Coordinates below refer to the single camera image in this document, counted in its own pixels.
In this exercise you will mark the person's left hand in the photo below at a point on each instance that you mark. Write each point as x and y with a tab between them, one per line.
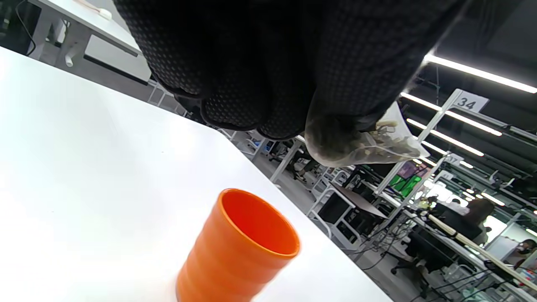
272	54

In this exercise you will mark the white sign post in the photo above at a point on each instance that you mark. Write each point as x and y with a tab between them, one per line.
472	102

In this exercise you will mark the translucent pyramid tea bag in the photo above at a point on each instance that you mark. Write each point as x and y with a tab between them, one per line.
394	144

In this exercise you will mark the white office desk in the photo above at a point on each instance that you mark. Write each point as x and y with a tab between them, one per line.
113	50

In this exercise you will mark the ceiling light strip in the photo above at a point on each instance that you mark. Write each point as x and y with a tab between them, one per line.
470	121
453	142
482	73

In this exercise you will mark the dark top small desk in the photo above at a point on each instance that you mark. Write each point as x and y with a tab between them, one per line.
361	203

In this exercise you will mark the green lit monitor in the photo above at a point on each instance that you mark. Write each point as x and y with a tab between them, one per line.
405	184

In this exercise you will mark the orange plastic cup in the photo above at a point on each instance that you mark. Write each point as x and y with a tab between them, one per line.
230	260

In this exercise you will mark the black office chair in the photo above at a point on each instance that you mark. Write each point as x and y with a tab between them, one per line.
419	251

